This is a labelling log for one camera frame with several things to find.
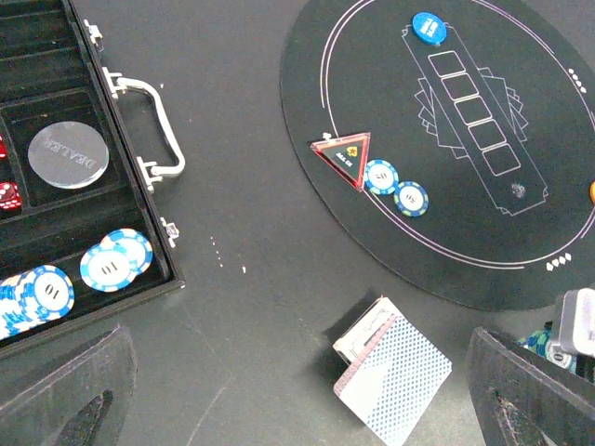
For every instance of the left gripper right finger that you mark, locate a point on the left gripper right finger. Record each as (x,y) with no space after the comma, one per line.
(521,398)

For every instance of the round black poker mat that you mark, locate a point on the round black poker mat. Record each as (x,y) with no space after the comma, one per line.
(496,124)

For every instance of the chips row in case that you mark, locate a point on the chips row in case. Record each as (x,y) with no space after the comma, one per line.
(33,298)

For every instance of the deck of playing cards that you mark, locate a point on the deck of playing cards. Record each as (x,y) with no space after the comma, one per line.
(393,373)

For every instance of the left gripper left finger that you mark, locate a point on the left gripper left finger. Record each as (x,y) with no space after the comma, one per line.
(82,397)

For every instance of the loose blue-white chips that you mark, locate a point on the loose blue-white chips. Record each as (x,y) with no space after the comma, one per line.
(116,261)

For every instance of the orange round blind button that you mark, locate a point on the orange round blind button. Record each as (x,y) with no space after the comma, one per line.
(592,192)

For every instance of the red die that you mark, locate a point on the red die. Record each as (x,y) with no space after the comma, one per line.
(9,196)

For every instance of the teal poker chip stack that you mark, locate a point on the teal poker chip stack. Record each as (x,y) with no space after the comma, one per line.
(540,343)

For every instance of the black poker chip case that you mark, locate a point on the black poker chip case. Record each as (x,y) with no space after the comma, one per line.
(81,237)

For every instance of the blue round blind button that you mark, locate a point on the blue round blind button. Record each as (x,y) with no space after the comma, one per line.
(429,28)

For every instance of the clear dealer button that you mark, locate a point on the clear dealer button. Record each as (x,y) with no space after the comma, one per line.
(68,155)

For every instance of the red triangular all-in button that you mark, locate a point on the red triangular all-in button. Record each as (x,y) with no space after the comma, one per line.
(347,155)

